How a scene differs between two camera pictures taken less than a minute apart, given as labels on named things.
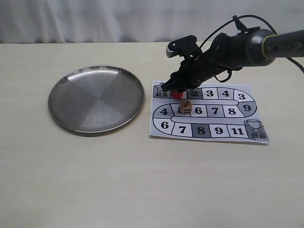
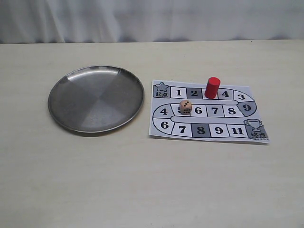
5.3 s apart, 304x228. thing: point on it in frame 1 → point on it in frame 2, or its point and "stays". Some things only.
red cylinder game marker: (175, 94) → (212, 87)
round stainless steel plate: (96, 99) stays
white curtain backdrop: (41, 22) stays
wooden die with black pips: (185, 107) stays
